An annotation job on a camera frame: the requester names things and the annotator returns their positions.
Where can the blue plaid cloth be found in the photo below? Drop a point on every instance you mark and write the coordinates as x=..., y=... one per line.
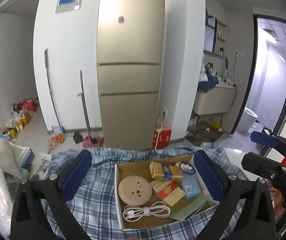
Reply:
x=94, y=205

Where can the white toilet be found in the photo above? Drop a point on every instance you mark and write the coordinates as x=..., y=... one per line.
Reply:
x=246, y=121

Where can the person's hand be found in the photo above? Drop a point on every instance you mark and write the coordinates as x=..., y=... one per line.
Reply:
x=278, y=201

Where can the gold three-door refrigerator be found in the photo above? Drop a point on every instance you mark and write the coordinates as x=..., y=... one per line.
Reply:
x=130, y=37

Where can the pink-handled broom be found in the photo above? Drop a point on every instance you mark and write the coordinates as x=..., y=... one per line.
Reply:
x=90, y=141

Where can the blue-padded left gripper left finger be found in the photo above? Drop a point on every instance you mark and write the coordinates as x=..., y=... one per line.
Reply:
x=72, y=175

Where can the red and gold cigarette pack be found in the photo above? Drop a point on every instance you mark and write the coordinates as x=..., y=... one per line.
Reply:
x=167, y=191

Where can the beige bathroom vanity cabinet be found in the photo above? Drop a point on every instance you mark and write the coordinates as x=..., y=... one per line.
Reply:
x=215, y=101

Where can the brown bathroom mat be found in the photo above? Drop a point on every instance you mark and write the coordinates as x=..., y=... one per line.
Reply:
x=203, y=132

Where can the light blue tissue pack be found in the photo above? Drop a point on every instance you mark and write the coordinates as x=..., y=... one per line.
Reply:
x=190, y=186

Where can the cardboard tray box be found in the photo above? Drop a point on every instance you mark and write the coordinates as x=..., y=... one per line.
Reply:
x=155, y=213

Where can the green leather pouch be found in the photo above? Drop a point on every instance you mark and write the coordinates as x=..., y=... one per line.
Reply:
x=191, y=209

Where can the red floor clutter pile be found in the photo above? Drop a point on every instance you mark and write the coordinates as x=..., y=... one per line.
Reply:
x=21, y=114

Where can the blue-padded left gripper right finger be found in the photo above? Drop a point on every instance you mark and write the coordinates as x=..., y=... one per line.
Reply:
x=212, y=175

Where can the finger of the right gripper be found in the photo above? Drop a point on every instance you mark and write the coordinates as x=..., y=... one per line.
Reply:
x=264, y=139
x=262, y=166

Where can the dark blue clothes pile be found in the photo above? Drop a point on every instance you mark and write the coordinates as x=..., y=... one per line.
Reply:
x=207, y=82

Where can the wall mirror cabinet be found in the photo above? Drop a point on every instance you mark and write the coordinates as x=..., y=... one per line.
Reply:
x=210, y=34

